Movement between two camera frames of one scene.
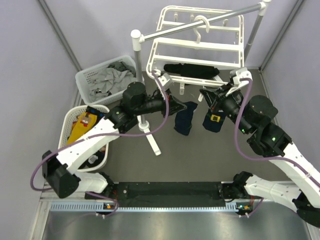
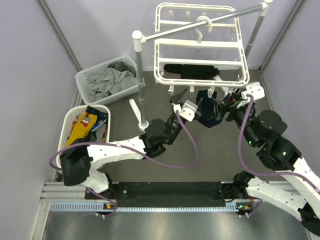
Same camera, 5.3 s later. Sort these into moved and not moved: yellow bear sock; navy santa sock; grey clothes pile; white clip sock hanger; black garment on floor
Moved: white clip sock hanger; navy santa sock
Not moved: yellow bear sock; black garment on floor; grey clothes pile
